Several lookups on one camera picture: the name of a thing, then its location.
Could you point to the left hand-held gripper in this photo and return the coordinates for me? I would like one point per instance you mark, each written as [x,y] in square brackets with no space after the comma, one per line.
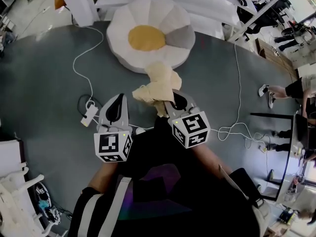
[112,130]

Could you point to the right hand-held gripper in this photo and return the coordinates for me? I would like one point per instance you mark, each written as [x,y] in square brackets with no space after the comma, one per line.
[190,132]

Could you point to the cream yellow cloth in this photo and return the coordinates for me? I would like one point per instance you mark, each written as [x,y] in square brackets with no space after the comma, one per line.
[160,80]

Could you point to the white flower-shaped cushion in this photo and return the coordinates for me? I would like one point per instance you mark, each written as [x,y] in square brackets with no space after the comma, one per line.
[148,13]

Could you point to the person's right forearm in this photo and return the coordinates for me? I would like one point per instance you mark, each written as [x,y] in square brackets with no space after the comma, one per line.
[209,159]

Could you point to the person's left forearm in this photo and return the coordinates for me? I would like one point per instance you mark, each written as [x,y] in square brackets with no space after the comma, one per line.
[106,174]

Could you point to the white power strip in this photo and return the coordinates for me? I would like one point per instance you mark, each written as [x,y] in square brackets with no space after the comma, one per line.
[89,115]

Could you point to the person's left white shoe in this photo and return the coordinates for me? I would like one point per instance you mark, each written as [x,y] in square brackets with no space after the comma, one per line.
[140,130]

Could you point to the person's black shirt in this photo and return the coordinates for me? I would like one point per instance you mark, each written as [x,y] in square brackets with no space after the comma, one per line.
[160,201]

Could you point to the wooden pallet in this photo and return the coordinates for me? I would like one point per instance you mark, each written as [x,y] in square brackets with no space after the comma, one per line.
[284,60]

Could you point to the white pillar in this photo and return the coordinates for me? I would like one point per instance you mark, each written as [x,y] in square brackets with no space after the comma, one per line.
[81,6]

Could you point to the large white table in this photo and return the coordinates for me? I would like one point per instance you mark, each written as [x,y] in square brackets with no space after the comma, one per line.
[209,6]

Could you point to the small orange board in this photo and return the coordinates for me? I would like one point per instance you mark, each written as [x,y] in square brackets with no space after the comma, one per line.
[59,0]

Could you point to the black frame desk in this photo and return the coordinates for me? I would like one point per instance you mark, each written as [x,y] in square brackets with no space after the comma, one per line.
[271,114]

